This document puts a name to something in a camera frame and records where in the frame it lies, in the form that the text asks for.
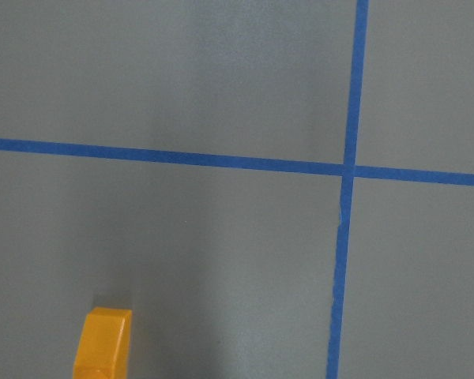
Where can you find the orange trapezoid block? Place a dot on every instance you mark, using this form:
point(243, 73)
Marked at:
point(104, 347)

